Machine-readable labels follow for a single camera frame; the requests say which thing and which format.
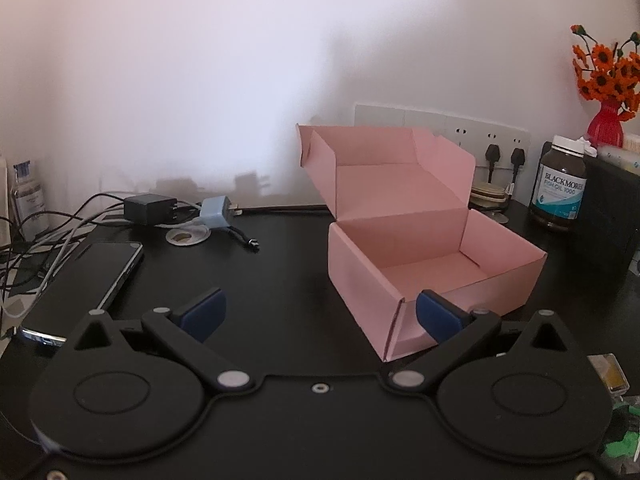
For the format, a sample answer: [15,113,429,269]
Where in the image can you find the white round disc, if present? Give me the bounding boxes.
[165,224,210,247]

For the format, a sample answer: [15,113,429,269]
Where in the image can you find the black plug right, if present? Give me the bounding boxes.
[511,148,526,184]

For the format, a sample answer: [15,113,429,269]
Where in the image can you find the black power adapter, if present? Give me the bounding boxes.
[122,194,177,226]

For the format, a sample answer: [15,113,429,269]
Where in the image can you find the orange artificial flowers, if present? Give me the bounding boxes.
[570,24,640,122]

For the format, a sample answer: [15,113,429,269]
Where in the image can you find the light blue charger plug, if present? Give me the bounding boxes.
[198,195,232,230]

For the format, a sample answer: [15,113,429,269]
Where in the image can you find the small clear bottle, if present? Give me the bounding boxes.
[12,160,49,242]

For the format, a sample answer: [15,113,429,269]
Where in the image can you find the red vase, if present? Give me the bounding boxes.
[587,99,624,148]

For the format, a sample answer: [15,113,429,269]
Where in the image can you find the black plug left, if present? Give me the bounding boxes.
[485,143,501,183]

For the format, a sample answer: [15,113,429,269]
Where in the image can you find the black smartphone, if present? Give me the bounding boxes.
[20,242,143,347]

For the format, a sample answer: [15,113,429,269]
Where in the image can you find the tangled grey cables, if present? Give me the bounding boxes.
[0,190,202,321]

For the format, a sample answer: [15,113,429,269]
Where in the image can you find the brown supplement bottle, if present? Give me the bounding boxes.
[529,136,587,230]

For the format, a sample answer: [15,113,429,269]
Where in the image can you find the pink cardboard box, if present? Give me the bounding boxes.
[297,126,546,362]

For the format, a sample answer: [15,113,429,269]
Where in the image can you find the black plug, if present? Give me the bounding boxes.
[485,143,501,183]
[511,148,526,184]

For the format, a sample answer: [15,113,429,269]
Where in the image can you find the white wall socket panel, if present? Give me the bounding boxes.
[354,103,530,169]

